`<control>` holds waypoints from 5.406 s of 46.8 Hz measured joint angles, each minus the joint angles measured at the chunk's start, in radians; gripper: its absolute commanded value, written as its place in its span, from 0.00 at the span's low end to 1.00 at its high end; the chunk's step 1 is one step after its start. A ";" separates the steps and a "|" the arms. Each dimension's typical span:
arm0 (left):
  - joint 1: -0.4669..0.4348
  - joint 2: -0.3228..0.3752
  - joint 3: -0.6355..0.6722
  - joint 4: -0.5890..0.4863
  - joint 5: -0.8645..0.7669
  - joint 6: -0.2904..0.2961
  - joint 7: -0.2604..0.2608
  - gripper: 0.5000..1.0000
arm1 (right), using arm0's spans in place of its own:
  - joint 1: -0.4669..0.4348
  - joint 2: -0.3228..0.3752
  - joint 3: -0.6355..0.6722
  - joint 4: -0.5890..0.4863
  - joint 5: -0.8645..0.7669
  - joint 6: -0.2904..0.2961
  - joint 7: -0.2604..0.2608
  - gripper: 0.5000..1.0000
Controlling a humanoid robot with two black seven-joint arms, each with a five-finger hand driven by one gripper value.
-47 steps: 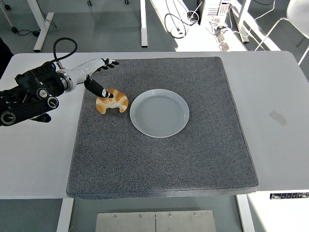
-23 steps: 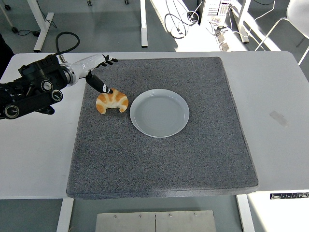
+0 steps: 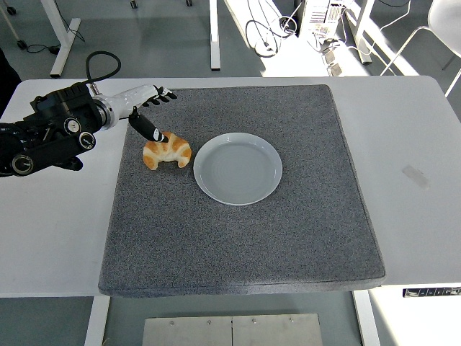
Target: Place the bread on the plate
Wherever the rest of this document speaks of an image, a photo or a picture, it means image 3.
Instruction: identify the table height control panel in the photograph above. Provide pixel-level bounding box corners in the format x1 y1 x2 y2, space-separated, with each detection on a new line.
402 286 461 298

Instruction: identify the white floor cable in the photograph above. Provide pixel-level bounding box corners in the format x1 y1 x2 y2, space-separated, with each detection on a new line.
341 0 412 57

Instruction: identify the thin black floor cable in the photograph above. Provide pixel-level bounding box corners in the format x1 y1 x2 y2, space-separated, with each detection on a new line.
25 27 86 56

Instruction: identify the round grey plate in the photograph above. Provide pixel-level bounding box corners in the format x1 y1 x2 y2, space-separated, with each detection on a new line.
192 132 284 207

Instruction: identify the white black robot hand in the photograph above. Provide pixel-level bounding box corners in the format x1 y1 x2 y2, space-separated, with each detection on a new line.
107 84 178 144

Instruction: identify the grey metal plate with screws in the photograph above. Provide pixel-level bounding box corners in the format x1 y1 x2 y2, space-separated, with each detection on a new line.
142 313 324 346

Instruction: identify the white table leg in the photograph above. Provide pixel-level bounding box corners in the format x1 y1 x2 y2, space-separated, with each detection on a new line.
83 296 111 346
352 290 382 346

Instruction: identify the golden croissant bread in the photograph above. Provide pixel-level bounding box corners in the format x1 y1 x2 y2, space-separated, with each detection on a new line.
142 131 193 171

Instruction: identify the grey power strip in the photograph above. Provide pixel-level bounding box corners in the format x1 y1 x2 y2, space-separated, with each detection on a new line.
321 38 347 77

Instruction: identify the person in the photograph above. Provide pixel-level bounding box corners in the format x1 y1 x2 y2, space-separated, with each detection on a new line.
0 47 21 118

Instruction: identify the grey wheeled stand leg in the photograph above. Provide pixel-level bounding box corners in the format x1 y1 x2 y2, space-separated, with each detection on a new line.
0 0 28 50

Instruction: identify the black looped floor cable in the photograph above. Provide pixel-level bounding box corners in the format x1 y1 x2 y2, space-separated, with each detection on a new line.
246 16 300 58

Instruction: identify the white chair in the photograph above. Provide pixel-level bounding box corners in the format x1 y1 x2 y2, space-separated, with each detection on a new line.
380 0 461 98

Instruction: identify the grey fabric mat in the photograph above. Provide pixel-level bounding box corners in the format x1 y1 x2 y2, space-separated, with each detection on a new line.
97 84 386 298

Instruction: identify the grey tape piece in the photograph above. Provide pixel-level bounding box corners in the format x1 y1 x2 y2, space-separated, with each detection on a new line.
400 164 431 191

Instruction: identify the white computer case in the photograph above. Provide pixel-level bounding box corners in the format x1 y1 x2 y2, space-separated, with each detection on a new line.
298 0 352 39

